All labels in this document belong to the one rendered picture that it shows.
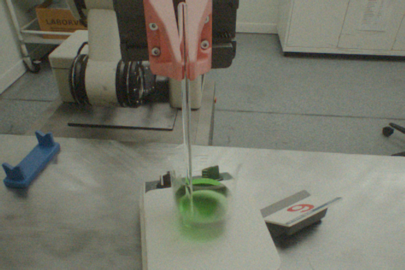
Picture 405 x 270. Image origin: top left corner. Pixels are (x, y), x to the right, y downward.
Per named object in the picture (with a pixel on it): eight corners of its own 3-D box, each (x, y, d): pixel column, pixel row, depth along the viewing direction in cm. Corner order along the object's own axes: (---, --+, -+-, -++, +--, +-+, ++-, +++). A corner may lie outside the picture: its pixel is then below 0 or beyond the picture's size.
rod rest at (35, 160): (43, 144, 58) (36, 126, 56) (61, 146, 57) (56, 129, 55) (3, 185, 50) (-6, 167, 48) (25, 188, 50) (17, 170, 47)
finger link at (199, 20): (228, 16, 20) (208, -19, 28) (103, 19, 19) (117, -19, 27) (223, 113, 24) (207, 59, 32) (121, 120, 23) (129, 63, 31)
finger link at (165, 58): (260, 15, 20) (232, -20, 28) (138, 18, 20) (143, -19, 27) (250, 112, 24) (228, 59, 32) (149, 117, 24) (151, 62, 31)
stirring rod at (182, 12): (187, 220, 32) (176, 0, 21) (193, 219, 32) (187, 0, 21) (187, 225, 32) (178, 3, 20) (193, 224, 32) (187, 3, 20)
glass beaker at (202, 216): (179, 259, 31) (176, 193, 26) (166, 207, 36) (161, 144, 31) (250, 241, 33) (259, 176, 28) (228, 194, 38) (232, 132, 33)
